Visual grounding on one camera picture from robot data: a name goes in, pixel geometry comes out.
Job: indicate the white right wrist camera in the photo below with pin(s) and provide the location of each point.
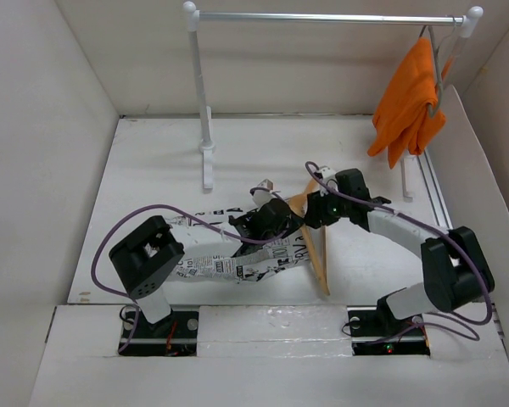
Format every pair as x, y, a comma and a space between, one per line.
327, 176

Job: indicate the wooden clothes hanger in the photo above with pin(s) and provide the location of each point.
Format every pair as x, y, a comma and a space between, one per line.
318, 256

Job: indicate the aluminium side rail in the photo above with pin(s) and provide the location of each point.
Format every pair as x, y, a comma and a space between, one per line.
436, 197

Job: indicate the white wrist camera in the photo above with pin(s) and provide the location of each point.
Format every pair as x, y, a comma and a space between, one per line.
327, 176
262, 193

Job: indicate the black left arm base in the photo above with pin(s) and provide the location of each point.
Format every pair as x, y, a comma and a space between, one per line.
175, 336

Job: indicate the newspaper print trousers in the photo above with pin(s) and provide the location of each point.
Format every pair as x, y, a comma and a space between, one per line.
210, 256

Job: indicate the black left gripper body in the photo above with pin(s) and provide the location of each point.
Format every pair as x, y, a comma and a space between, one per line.
287, 227

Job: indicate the orange cloth on hanger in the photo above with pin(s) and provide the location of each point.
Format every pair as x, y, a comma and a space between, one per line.
401, 120

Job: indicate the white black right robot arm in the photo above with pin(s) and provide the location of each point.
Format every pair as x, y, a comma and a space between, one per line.
456, 278

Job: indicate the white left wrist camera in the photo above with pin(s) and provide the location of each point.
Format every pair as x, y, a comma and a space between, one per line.
262, 193

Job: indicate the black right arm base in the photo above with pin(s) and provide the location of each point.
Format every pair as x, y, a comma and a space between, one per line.
371, 337

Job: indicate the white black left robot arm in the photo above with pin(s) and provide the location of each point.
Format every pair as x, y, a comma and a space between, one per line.
145, 258

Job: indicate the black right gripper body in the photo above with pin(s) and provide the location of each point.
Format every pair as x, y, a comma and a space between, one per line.
332, 207

